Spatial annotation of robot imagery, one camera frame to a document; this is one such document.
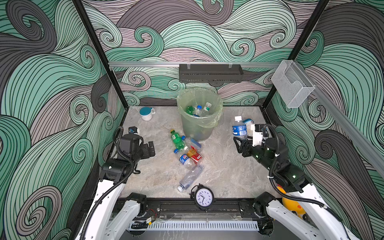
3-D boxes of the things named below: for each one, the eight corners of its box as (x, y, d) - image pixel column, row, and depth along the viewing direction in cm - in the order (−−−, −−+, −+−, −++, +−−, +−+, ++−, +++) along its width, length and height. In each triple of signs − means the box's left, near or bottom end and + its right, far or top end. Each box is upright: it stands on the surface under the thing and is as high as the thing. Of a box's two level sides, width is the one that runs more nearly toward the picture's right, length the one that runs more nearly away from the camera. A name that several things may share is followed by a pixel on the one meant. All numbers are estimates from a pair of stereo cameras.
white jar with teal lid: (139, 119, 114) (136, 113, 109) (145, 111, 119) (143, 105, 114) (149, 122, 112) (147, 116, 107) (154, 114, 118) (153, 108, 112)
